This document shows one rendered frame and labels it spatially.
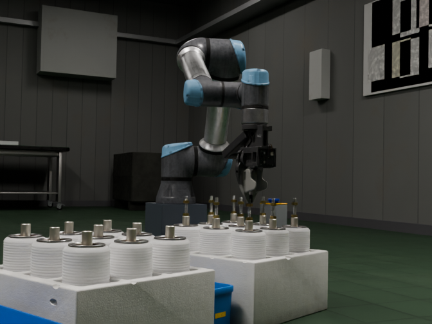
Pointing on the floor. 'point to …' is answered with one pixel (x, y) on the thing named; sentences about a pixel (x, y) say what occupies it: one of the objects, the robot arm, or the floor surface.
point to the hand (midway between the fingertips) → (248, 197)
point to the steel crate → (135, 179)
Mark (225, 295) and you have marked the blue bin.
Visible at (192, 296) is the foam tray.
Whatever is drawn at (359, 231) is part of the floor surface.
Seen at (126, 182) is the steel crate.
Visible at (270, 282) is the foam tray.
